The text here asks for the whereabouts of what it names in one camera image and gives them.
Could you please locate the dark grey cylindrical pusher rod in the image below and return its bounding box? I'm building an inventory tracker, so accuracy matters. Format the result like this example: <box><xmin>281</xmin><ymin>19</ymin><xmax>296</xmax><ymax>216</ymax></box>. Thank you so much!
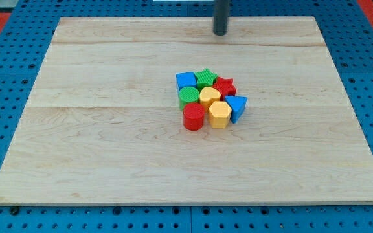
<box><xmin>212</xmin><ymin>0</ymin><xmax>230</xmax><ymax>36</ymax></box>

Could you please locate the red cylinder block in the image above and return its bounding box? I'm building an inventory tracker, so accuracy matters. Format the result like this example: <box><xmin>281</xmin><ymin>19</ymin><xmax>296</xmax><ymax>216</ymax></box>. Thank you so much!
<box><xmin>183</xmin><ymin>102</ymin><xmax>205</xmax><ymax>131</ymax></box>

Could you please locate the green star block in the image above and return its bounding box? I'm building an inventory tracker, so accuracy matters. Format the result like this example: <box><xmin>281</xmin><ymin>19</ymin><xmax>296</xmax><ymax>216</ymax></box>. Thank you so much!
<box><xmin>194</xmin><ymin>68</ymin><xmax>218</xmax><ymax>91</ymax></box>

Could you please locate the red star block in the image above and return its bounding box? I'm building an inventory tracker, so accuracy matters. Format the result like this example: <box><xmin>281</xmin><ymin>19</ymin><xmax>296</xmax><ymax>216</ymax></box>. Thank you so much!
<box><xmin>212</xmin><ymin>76</ymin><xmax>236</xmax><ymax>100</ymax></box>

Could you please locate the blue cube block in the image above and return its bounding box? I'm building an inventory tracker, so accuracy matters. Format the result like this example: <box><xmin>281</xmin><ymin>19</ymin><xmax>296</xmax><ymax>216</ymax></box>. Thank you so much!
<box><xmin>175</xmin><ymin>72</ymin><xmax>197</xmax><ymax>92</ymax></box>

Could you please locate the yellow heart block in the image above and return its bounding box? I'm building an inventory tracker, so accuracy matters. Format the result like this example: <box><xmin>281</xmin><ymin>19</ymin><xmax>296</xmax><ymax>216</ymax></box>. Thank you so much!
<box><xmin>199</xmin><ymin>87</ymin><xmax>221</xmax><ymax>112</ymax></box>

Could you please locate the green cylinder block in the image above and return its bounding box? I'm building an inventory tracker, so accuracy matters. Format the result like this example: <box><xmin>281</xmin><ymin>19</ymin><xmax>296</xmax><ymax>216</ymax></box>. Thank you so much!
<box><xmin>178</xmin><ymin>87</ymin><xmax>199</xmax><ymax>111</ymax></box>

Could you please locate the blue triangle block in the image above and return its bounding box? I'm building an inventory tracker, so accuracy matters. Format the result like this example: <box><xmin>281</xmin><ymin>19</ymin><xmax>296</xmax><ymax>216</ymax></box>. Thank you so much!
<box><xmin>224</xmin><ymin>96</ymin><xmax>247</xmax><ymax>124</ymax></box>

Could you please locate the yellow hexagon block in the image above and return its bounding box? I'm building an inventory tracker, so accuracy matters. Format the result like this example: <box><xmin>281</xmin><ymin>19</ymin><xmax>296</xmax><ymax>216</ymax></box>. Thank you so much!
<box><xmin>208</xmin><ymin>101</ymin><xmax>232</xmax><ymax>129</ymax></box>

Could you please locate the light wooden board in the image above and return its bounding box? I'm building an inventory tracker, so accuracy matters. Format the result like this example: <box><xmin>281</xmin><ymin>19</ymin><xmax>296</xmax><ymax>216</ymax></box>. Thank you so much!
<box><xmin>0</xmin><ymin>17</ymin><xmax>373</xmax><ymax>206</ymax></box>

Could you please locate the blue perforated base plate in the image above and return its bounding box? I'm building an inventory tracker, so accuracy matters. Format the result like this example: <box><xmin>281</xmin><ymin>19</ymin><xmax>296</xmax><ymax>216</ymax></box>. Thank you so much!
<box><xmin>0</xmin><ymin>0</ymin><xmax>373</xmax><ymax>232</ymax></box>

